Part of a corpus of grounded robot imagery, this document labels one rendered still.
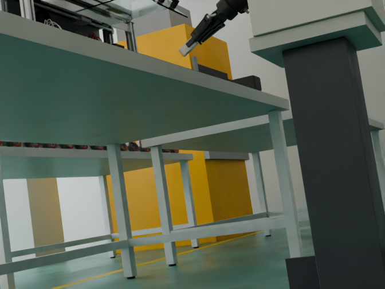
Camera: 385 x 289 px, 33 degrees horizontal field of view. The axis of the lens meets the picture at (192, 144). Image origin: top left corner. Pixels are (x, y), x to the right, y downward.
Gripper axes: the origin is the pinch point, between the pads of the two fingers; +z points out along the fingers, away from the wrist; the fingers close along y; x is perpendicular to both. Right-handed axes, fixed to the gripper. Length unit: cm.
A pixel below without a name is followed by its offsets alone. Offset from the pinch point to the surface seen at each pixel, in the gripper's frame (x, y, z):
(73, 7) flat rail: 30.6, -20.2, 18.2
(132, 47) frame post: 23.9, 16.5, 22.3
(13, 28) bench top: -14, -96, 1
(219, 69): 136, 390, 92
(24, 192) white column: 131, 268, 274
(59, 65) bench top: -11, -69, 11
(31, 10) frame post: 25, -44, 21
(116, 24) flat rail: 30.1, 6.9, 18.9
